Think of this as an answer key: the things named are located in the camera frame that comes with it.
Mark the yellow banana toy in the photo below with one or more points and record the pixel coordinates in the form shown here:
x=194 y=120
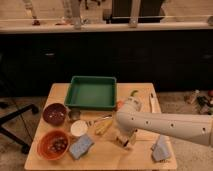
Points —
x=103 y=127

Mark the wooden board eraser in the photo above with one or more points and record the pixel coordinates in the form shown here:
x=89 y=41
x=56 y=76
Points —
x=124 y=140

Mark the orange fruit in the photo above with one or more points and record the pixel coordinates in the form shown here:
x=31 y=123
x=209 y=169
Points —
x=118 y=105

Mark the small metal cup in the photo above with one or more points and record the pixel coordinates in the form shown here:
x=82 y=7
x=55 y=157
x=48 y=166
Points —
x=74 y=114

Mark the blue sponge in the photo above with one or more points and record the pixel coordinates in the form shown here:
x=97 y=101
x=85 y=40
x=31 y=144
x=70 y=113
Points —
x=81 y=146

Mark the dark maroon bowl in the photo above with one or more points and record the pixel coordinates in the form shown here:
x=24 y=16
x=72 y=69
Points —
x=54 y=114

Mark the black office chair base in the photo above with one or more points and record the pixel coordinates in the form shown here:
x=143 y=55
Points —
x=13 y=127

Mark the green plastic tray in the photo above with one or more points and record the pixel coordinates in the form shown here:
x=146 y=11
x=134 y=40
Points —
x=92 y=93

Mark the orange bowl with contents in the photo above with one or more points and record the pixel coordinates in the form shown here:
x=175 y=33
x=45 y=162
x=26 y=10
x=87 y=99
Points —
x=53 y=145

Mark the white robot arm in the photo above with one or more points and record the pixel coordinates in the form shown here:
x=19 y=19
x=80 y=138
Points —
x=193 y=128

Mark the light blue folded cloth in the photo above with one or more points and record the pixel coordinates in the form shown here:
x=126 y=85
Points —
x=160 y=150

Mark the white round lid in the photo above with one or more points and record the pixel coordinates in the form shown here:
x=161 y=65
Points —
x=79 y=128

